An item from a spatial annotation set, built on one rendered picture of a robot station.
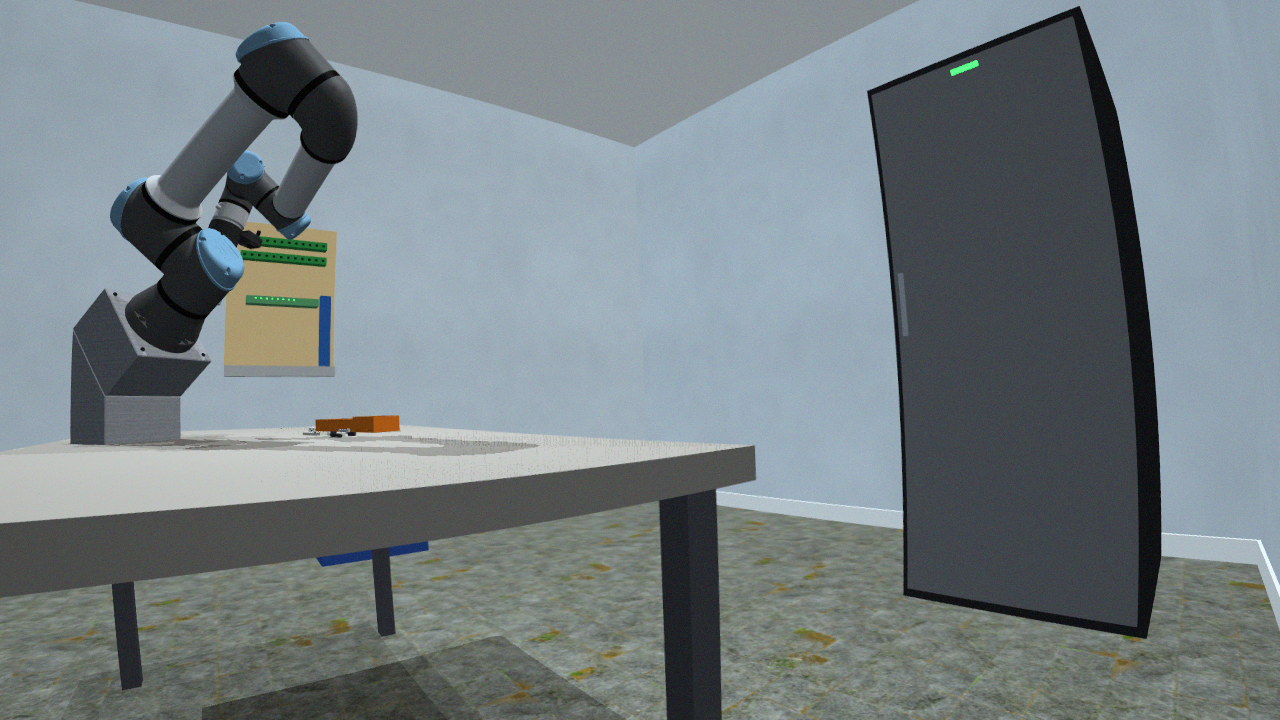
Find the orange rack of labelled bins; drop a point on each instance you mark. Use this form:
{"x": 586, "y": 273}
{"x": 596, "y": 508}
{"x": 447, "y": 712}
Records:
{"x": 367, "y": 424}

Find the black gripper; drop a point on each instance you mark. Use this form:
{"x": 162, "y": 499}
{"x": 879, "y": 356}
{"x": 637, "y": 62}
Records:
{"x": 230, "y": 219}

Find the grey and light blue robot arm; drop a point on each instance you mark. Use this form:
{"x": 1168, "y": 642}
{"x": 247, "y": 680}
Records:
{"x": 279, "y": 69}

